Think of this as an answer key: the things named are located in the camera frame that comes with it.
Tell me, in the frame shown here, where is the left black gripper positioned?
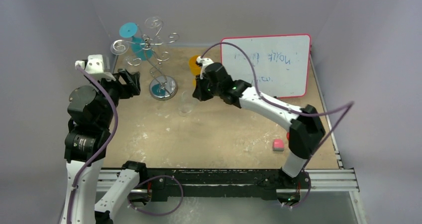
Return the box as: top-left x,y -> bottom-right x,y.
90,67 -> 139,127

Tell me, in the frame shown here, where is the clear tumbler glass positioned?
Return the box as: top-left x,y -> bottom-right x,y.
178,91 -> 199,116

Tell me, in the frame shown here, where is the blue plastic wine glass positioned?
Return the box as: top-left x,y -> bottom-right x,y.
119,22 -> 152,61

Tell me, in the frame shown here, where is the clear champagne flute glass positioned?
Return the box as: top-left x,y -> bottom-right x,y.
144,16 -> 164,49

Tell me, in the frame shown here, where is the clear wine glass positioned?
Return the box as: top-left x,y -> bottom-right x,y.
110,39 -> 130,56

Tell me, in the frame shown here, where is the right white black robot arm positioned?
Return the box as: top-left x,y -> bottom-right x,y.
191,58 -> 325,188

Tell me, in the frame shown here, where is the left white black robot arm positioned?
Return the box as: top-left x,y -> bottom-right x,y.
60,69 -> 148,224

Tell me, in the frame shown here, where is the orange plastic wine glass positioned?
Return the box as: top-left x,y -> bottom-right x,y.
188,55 -> 201,88

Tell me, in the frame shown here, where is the pink framed whiteboard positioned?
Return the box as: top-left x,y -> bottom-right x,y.
220,34 -> 311,98

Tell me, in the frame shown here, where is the pink grey eraser block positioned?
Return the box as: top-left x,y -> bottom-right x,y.
272,139 -> 285,152

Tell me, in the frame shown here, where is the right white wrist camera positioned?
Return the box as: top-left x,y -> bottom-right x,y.
196,56 -> 214,73

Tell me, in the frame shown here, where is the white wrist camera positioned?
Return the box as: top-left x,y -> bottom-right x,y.
196,56 -> 214,73
75,54 -> 116,81

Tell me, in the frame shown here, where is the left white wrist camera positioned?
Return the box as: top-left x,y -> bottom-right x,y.
75,54 -> 116,81

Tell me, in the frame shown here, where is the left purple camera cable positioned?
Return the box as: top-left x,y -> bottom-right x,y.
66,66 -> 118,224

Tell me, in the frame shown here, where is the purple camera cable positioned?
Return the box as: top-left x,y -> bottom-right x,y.
66,66 -> 118,224
200,42 -> 355,170

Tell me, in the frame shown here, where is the silver wire wine glass rack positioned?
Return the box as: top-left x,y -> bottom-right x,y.
121,24 -> 180,101

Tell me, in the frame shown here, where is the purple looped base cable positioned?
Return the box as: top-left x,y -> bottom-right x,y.
127,175 -> 184,217

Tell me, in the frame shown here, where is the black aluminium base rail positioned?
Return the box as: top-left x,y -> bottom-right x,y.
67,168 -> 360,204

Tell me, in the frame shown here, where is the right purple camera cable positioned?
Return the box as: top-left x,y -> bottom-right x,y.
200,42 -> 355,170

